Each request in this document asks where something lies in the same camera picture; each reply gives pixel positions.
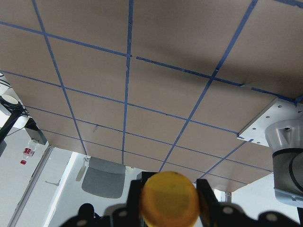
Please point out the white paper cup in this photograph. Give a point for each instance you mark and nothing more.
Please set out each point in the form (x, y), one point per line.
(10, 99)

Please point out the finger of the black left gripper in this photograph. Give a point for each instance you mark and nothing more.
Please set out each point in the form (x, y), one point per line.
(228, 216)
(87, 217)

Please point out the plastic water bottle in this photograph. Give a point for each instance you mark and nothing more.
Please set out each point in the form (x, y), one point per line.
(29, 151)

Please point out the yellow push button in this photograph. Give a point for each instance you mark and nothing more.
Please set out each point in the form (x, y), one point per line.
(169, 199)

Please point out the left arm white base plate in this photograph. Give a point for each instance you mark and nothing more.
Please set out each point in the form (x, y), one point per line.
(262, 123)

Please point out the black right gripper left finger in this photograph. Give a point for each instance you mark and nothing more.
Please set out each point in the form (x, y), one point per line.
(134, 216)

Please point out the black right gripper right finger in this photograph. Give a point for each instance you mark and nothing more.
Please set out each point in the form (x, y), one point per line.
(207, 203)

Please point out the grey office chair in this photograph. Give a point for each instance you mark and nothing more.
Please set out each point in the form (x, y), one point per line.
(102, 178)

